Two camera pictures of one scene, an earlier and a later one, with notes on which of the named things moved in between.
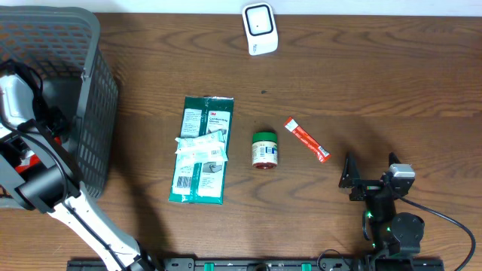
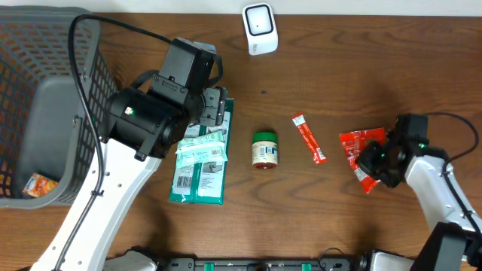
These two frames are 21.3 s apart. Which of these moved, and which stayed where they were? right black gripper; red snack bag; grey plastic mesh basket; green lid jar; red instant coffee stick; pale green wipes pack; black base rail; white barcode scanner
Moved: red instant coffee stick; right black gripper; red snack bag
Stayed: grey plastic mesh basket; green lid jar; pale green wipes pack; white barcode scanner; black base rail
